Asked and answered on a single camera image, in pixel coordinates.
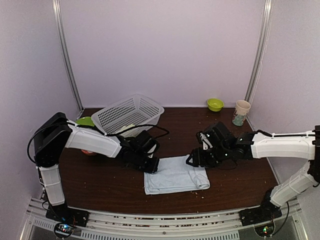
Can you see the left aluminium corner post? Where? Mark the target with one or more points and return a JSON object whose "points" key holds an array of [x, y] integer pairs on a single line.
{"points": [[56, 4]]}

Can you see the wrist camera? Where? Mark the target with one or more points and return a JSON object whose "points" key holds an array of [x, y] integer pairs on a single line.
{"points": [[145, 144], [214, 136]]}

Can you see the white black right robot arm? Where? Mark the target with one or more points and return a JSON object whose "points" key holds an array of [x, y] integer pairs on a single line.
{"points": [[261, 144]]}

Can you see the right aluminium corner post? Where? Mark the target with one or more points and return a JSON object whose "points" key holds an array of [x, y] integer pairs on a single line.
{"points": [[261, 48]]}

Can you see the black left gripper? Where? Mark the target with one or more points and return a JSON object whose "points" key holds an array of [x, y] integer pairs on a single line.
{"points": [[153, 168]]}

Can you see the small green bowl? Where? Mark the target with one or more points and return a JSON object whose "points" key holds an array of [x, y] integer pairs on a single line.
{"points": [[214, 104]]}

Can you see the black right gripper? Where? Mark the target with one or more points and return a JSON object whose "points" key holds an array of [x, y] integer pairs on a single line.
{"points": [[198, 159]]}

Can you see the circuit board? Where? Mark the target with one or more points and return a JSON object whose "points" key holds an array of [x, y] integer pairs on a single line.
{"points": [[63, 230], [264, 230]]}

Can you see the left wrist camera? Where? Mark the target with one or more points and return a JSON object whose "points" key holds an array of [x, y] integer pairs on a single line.
{"points": [[145, 144]]}

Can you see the green patterned white towel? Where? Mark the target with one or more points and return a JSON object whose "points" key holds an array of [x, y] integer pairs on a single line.
{"points": [[126, 127]]}

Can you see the light blue towel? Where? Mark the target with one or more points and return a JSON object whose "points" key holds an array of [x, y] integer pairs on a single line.
{"points": [[174, 175]]}

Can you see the red patterned bowl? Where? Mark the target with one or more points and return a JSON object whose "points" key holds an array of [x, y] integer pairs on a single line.
{"points": [[88, 153]]}

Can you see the left circuit board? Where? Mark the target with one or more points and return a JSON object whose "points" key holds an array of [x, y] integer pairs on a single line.
{"points": [[63, 230]]}

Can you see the floral ceramic cup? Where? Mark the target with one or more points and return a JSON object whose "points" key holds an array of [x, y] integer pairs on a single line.
{"points": [[242, 108]]}

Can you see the aluminium corner post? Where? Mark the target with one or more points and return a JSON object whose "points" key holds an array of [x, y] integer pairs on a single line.
{"points": [[261, 48], [56, 4]]}

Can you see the white perforated plastic basket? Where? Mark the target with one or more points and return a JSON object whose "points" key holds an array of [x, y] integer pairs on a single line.
{"points": [[137, 109]]}

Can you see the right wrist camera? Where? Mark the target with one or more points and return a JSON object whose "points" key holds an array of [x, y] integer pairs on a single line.
{"points": [[214, 136]]}

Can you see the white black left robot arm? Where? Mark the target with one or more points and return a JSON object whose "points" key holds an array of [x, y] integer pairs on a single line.
{"points": [[59, 133]]}

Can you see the green plate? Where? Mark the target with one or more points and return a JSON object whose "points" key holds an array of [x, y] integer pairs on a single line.
{"points": [[86, 121]]}

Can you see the right circuit board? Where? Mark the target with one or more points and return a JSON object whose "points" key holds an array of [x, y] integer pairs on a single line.
{"points": [[264, 230]]}

